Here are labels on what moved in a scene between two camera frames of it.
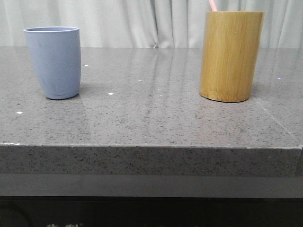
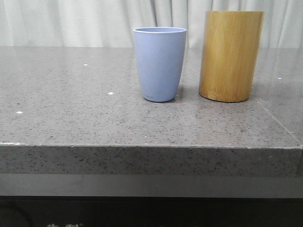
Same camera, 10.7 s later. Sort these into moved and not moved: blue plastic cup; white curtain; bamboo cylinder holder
Moved: blue plastic cup
Not moved: bamboo cylinder holder; white curtain
